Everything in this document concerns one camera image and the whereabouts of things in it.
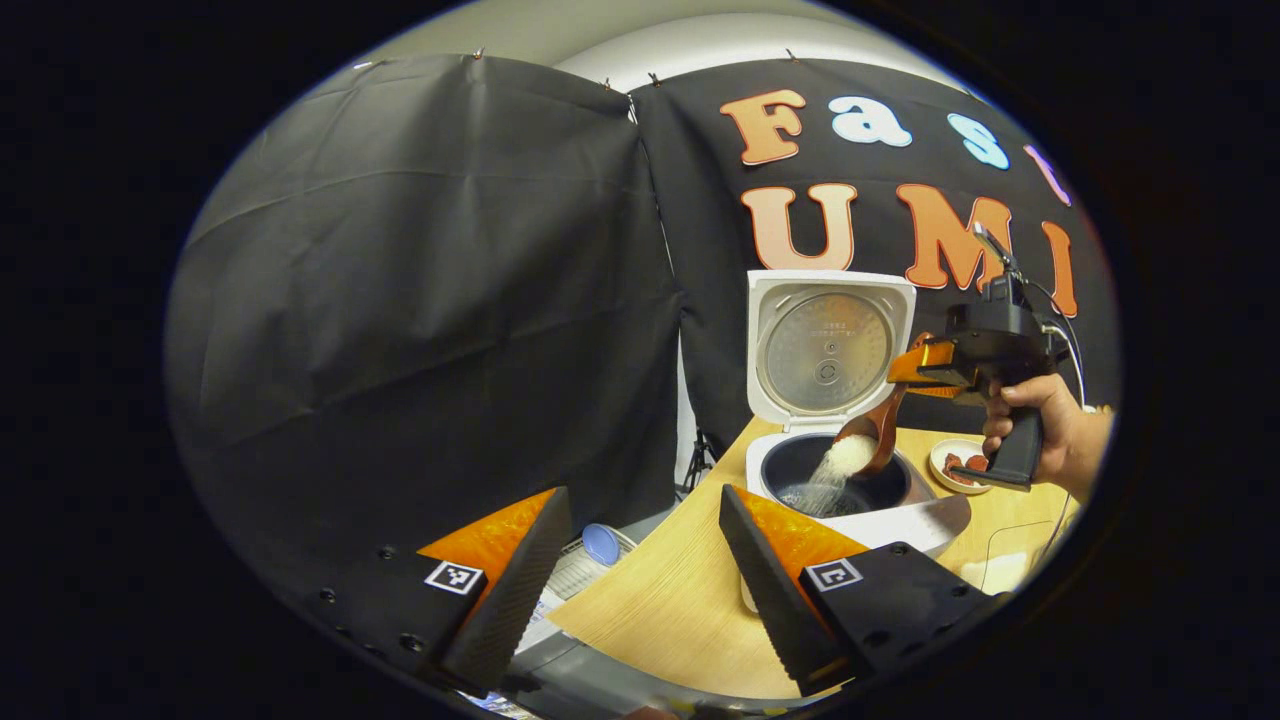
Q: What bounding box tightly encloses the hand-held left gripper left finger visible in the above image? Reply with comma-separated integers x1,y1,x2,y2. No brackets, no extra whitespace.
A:
278,487,573,701

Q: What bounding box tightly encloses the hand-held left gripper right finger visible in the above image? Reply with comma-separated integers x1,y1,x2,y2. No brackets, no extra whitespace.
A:
718,484,1011,699

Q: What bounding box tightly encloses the brown wooden spoon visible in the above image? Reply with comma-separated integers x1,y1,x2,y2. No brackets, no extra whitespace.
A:
835,330,937,479

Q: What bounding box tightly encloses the white rice cooker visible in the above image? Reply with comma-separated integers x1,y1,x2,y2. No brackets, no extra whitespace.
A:
740,270,974,613

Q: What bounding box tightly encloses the scooped white rice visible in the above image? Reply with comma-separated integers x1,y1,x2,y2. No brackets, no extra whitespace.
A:
798,434,880,517

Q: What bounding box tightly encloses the white mesh basket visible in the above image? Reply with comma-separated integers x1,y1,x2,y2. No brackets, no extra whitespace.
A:
540,525,642,626

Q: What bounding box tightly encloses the white round plate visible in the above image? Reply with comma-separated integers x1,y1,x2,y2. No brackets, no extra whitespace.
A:
928,438,997,497

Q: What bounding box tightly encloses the black tripod stand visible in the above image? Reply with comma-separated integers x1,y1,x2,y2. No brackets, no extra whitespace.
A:
683,428,718,493

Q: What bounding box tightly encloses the black backdrop cloth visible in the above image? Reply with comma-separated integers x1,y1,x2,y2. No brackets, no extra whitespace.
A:
165,52,1117,621

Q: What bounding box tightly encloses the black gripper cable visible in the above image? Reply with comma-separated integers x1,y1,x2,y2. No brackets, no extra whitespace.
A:
1020,278,1090,411

